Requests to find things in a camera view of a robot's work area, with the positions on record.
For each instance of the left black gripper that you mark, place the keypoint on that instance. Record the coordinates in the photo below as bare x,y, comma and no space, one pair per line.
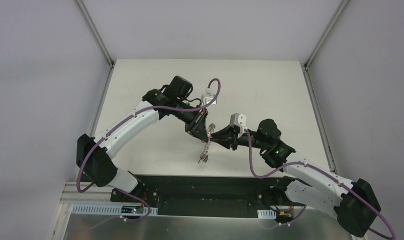
195,123

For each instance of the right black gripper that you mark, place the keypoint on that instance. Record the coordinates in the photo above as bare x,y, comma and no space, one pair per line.
231,136

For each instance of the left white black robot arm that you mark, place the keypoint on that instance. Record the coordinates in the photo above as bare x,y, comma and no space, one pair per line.
95,154

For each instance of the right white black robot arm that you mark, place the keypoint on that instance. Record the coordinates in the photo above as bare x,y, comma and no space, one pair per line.
352,203

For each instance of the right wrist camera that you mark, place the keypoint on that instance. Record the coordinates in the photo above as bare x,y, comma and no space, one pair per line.
238,120

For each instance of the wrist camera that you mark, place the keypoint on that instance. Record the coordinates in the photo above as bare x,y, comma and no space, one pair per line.
238,120
209,97

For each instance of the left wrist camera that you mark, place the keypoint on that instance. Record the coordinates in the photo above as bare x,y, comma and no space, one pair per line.
209,97

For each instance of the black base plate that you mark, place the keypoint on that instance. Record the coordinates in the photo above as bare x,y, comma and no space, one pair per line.
207,196

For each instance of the right white cable duct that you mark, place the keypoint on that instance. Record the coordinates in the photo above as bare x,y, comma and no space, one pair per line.
266,214

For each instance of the white cable duct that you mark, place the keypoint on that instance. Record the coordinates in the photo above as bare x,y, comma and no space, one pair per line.
266,214
109,209

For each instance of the left white cable duct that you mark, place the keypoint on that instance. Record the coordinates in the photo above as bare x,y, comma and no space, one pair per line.
109,209

